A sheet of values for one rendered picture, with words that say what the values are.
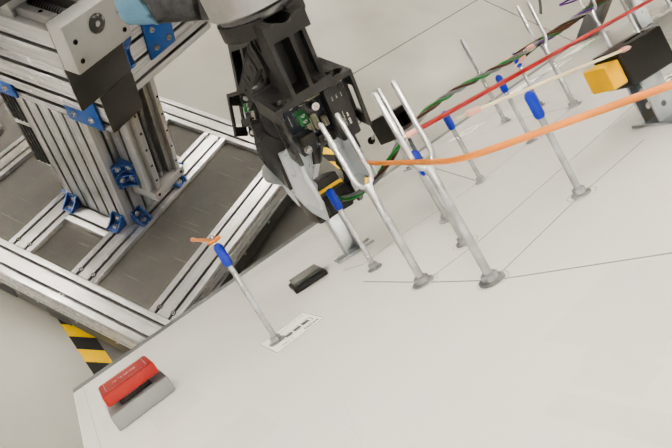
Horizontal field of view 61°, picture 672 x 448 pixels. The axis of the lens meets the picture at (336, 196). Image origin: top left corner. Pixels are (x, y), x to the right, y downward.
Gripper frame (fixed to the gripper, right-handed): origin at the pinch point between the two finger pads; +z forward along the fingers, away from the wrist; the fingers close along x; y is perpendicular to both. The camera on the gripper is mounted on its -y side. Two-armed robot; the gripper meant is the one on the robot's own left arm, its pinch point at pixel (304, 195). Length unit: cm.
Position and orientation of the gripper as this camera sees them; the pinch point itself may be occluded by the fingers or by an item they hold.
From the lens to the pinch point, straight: 73.2
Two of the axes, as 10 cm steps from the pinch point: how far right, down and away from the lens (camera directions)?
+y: -4.9, 1.4, -8.6
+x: 8.5, -1.4, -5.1
